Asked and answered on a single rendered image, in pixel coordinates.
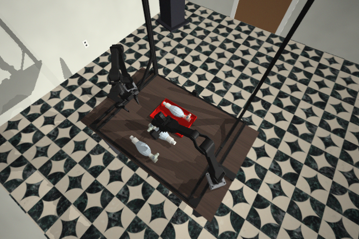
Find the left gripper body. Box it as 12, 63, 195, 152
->
150, 125, 167, 139

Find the red tray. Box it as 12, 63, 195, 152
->
150, 98, 197, 128

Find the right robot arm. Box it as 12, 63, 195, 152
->
108, 44, 135, 101

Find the white resuscitator with pale blue bag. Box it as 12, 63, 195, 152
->
163, 102, 191, 122

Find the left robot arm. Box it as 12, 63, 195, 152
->
151, 111, 226, 185

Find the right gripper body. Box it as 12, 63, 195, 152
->
114, 88, 139, 109

